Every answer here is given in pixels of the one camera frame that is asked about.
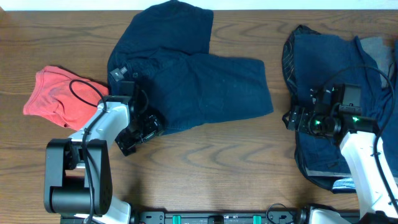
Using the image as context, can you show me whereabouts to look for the dark blue denim shorts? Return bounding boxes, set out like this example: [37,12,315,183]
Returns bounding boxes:
[108,1,274,134]

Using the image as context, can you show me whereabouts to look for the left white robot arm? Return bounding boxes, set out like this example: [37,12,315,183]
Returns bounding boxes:
[44,96,164,223]

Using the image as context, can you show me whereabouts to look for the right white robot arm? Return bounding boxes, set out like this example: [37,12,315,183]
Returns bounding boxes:
[282,103,397,223]

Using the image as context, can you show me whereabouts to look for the blue jeans in pile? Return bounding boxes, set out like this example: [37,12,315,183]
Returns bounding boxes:
[282,31,397,193]

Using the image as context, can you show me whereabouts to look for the dark striped garment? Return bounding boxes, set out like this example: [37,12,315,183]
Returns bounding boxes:
[282,25,320,96]

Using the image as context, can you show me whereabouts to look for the red folded t-shirt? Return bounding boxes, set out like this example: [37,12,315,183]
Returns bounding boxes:
[23,66,109,131]

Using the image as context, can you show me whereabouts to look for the grey garment in pile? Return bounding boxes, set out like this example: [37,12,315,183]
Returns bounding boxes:
[360,37,395,79]

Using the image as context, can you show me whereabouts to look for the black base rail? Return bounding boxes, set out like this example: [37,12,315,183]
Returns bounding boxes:
[60,203,358,224]

